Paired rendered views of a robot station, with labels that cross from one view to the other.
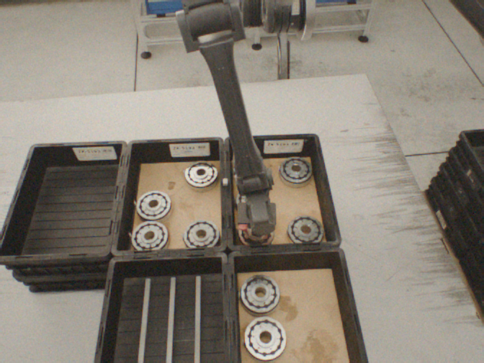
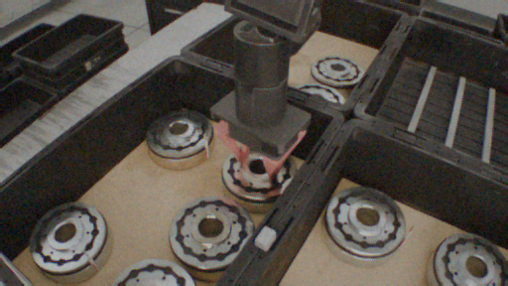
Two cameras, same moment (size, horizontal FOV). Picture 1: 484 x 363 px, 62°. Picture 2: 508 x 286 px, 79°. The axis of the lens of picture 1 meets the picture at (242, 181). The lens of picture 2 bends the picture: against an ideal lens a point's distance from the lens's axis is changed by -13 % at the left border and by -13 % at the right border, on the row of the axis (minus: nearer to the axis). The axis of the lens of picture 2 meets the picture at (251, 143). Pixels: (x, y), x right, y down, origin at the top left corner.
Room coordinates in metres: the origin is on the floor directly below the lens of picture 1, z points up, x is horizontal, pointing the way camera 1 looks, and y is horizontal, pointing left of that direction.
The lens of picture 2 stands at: (0.84, 0.13, 1.22)
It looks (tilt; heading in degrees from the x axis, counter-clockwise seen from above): 45 degrees down; 215
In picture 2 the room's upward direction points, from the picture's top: straight up
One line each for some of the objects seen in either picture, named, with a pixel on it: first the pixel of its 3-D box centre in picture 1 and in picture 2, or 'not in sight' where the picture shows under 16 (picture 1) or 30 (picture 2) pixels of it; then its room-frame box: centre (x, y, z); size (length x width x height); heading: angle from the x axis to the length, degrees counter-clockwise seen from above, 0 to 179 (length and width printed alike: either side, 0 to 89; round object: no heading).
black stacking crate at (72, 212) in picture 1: (73, 206); not in sight; (0.65, 0.50, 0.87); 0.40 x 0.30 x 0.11; 3
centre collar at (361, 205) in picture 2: (201, 234); (367, 216); (0.56, 0.11, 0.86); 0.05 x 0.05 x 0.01
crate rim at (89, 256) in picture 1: (68, 196); not in sight; (0.65, 0.50, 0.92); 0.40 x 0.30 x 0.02; 3
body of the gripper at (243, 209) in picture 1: (256, 209); (260, 98); (0.57, -0.04, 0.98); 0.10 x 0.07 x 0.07; 89
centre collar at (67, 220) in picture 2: (296, 168); (65, 233); (0.80, -0.17, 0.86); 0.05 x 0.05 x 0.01
